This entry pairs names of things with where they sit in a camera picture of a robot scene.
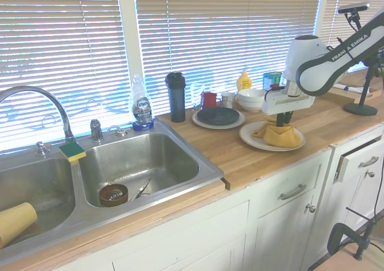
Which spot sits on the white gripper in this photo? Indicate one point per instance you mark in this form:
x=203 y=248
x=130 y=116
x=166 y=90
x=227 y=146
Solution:
x=288 y=103

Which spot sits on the yellow terry cloth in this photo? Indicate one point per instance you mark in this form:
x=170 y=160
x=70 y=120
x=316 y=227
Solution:
x=282 y=137

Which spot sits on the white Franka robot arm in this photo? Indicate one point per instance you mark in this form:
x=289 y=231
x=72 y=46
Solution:
x=318 y=73

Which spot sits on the white plate with gold rim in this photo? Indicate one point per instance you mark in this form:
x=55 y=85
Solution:
x=249 y=139

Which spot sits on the dark plate with cream rim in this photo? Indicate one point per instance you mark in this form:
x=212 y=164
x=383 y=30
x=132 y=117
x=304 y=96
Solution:
x=217 y=115

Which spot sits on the white ceramic bowl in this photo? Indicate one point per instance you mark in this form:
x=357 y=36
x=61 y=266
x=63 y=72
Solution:
x=252 y=100

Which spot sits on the yellow mustard bottle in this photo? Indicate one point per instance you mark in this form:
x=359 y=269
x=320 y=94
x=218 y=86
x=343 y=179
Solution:
x=244 y=82

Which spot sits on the white printed mug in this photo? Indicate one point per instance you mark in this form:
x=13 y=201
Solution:
x=228 y=100

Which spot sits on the wooden tray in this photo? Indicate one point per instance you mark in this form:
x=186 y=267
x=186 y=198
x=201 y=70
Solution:
x=345 y=97

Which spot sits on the white rolled cloth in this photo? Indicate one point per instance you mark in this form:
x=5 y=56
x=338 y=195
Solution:
x=354 y=88

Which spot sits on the red mug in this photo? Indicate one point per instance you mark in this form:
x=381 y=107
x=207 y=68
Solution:
x=208 y=100

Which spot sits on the white open drawer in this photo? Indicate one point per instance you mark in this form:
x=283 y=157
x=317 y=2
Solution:
x=357 y=154

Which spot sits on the clear drinking glass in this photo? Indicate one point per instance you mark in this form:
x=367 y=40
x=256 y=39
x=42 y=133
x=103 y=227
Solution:
x=196 y=97

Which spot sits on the metal cabinet knob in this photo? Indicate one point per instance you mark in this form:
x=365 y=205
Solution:
x=370 y=174
x=311 y=208

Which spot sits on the black shaker bottle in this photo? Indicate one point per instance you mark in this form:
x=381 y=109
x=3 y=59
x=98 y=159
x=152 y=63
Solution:
x=177 y=103

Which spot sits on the white window blind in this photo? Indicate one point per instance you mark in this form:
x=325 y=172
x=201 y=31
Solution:
x=225 y=28
x=60 y=43
x=336 y=1

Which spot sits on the black clamp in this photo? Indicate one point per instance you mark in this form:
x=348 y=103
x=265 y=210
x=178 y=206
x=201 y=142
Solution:
x=336 y=232

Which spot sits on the white kitchen cabinet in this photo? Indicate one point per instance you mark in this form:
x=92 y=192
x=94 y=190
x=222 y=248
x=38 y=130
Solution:
x=210 y=229

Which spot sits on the stainless steel double sink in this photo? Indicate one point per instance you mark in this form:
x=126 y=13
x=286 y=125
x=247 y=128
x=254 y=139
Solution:
x=150 y=157

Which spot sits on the clear dish soap bottle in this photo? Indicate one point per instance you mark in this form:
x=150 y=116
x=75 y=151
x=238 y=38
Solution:
x=142 y=109

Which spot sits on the metal tongs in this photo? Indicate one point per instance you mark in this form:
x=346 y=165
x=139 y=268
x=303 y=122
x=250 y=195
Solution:
x=144 y=187

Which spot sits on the metal whisk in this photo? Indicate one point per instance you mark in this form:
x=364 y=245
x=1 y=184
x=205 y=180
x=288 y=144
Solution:
x=115 y=194

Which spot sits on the brown bowl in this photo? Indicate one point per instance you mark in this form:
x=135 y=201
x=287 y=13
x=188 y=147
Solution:
x=105 y=197

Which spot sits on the green and yellow sponge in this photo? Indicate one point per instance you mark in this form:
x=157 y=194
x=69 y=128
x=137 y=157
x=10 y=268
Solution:
x=72 y=151

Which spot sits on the chrome curved faucet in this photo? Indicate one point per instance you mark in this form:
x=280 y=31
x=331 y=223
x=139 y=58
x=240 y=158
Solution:
x=60 y=109

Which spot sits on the chrome sink knob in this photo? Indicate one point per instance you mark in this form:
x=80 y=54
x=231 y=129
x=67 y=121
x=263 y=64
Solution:
x=41 y=149

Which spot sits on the yellow plastic cup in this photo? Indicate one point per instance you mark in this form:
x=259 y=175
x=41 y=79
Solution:
x=15 y=223

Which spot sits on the black camera stand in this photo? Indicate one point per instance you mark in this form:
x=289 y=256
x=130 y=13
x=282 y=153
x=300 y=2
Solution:
x=360 y=108

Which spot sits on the grey stereo camera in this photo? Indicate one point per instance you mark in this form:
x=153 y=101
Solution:
x=354 y=7

